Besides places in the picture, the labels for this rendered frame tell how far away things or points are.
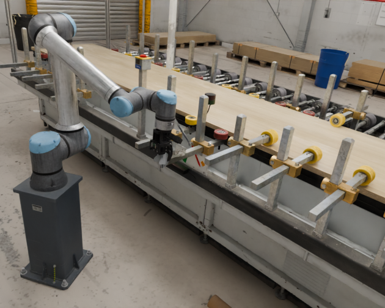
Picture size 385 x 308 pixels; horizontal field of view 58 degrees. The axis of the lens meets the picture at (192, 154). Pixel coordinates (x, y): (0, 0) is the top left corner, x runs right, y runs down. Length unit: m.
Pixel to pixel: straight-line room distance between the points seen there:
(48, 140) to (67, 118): 0.17
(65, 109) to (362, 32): 7.81
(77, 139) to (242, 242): 1.18
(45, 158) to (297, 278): 1.51
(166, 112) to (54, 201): 0.76
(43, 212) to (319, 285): 1.53
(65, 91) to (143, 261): 1.17
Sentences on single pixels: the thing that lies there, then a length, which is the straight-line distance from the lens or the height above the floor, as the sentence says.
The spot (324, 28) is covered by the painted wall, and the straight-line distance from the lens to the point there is 9.36.
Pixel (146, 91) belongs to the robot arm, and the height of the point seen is 1.18.
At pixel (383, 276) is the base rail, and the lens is 1.58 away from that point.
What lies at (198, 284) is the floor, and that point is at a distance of 2.25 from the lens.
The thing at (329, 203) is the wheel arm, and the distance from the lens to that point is 1.37.
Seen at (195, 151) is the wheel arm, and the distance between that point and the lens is 1.81.
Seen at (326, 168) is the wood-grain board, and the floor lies 0.90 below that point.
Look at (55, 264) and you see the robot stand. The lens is 2.21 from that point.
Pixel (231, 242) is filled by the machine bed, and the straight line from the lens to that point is 2.31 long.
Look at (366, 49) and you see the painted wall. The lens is 8.98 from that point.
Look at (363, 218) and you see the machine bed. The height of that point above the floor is 0.76.
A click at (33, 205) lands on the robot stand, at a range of 2.01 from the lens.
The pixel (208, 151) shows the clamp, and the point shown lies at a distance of 1.83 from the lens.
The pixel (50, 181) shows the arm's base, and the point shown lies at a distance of 1.94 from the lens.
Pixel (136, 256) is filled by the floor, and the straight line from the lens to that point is 2.39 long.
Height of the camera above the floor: 1.64
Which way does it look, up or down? 26 degrees down
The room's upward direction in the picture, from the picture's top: 6 degrees clockwise
